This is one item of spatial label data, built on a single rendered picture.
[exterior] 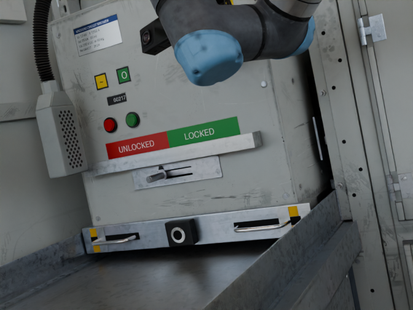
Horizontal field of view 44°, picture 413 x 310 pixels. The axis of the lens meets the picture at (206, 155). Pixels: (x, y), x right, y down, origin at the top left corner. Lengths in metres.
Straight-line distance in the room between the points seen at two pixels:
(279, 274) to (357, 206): 0.38
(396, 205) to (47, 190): 0.79
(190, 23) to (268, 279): 0.34
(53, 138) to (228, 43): 0.55
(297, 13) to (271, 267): 0.33
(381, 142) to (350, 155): 0.07
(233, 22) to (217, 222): 0.47
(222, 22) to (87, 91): 0.57
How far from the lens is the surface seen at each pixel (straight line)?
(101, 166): 1.09
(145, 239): 1.10
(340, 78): 1.05
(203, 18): 0.62
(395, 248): 1.08
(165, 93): 1.03
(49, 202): 1.29
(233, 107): 0.96
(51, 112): 1.07
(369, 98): 1.04
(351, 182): 1.06
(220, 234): 1.01
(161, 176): 1.03
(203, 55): 0.60
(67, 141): 1.08
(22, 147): 1.27
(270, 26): 0.68
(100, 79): 1.12
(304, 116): 1.07
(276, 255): 0.72
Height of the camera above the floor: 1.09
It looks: 3 degrees down
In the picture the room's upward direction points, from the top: 12 degrees counter-clockwise
